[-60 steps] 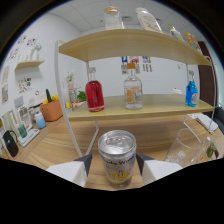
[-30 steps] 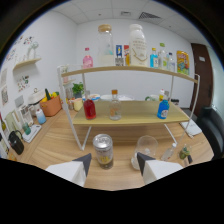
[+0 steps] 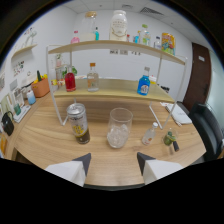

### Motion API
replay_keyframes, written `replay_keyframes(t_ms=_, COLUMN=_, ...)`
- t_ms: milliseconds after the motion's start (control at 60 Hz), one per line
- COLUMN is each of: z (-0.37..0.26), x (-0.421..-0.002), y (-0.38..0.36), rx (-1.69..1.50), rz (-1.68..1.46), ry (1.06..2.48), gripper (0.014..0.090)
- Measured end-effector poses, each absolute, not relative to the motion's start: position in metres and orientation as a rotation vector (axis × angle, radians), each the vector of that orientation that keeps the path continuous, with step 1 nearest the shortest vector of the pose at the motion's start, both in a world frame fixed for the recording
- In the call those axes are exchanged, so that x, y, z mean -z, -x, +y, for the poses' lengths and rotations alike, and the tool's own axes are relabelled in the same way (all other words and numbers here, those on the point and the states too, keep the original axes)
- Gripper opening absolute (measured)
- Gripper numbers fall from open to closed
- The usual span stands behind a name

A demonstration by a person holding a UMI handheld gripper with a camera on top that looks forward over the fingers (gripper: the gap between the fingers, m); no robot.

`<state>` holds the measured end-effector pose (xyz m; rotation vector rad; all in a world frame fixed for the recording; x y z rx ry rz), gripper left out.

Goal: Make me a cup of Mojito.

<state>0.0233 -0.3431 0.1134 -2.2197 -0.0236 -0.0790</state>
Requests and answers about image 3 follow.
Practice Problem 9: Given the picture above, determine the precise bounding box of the measuring cup with limes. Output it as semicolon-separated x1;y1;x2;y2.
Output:
162;128;180;153

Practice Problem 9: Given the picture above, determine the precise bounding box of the yellow instant noodle cup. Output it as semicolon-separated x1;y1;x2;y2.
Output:
148;74;158;86

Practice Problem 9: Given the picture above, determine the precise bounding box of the glass tumbler with ice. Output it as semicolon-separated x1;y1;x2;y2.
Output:
106;107;134;149

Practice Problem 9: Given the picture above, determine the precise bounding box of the white notebook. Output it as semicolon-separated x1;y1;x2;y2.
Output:
165;102;193;126

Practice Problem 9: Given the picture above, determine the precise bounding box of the black chair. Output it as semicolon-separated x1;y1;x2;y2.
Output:
189;102;224;162

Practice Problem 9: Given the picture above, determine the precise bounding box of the black handbag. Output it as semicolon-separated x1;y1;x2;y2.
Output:
0;110;15;137

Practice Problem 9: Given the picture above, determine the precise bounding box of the blue and white container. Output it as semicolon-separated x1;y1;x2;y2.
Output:
26;89;37;106

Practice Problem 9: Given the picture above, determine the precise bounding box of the blue liquid bottle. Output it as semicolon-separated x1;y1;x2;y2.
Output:
137;66;151;97

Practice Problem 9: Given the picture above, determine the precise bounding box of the orange basket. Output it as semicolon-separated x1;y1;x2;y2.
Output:
31;70;51;98

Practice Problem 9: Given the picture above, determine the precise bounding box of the red liquid bottle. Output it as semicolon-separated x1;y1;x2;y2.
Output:
64;65;77;93

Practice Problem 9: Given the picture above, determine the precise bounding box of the two-tier wooden shelf rack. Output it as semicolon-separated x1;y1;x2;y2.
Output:
45;39;188;130

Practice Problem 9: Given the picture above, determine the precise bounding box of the clear bottle with orange cap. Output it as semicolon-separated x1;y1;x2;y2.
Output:
86;62;100;93

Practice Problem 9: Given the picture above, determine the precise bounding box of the brown door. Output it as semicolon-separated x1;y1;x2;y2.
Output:
182;42;213;112

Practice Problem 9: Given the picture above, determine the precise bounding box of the yellow cartoon print can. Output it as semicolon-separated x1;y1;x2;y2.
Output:
161;32;177;56

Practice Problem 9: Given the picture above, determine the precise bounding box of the clear bottle with blue cap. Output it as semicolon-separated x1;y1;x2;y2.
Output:
153;35;162;50

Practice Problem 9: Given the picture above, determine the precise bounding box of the small pink bottle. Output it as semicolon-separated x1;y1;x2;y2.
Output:
70;30;81;45

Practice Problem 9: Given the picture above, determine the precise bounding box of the clear bottle with green cap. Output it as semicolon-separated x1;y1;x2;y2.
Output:
139;23;151;47

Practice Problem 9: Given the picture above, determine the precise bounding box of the glass jar with cork lid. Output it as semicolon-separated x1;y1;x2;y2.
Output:
79;10;98;43

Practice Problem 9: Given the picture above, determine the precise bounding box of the large white bottle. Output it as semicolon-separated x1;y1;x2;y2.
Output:
109;9;129;42

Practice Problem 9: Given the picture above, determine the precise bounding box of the ceiling air vent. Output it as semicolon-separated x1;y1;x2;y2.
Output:
139;6;165;16

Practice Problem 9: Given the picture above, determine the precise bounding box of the wooden wall shelf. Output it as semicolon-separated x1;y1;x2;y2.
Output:
11;43;38;61

